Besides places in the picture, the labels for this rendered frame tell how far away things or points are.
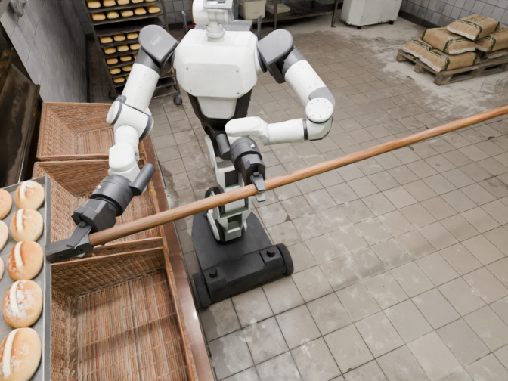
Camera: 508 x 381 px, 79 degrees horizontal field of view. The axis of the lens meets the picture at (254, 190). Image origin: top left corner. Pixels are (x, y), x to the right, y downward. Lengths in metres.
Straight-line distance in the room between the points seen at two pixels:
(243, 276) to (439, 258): 1.32
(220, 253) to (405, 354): 1.14
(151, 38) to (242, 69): 0.32
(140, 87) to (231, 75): 0.31
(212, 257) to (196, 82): 1.13
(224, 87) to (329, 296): 1.40
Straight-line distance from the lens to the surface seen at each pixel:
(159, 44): 1.17
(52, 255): 0.81
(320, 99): 0.97
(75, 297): 1.50
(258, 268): 1.85
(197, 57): 1.09
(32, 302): 0.75
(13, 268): 0.81
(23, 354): 0.70
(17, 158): 1.63
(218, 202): 0.80
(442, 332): 2.17
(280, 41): 1.10
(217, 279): 1.80
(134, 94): 1.14
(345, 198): 2.54
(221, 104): 1.15
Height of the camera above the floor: 1.79
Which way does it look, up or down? 46 degrees down
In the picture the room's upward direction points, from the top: straight up
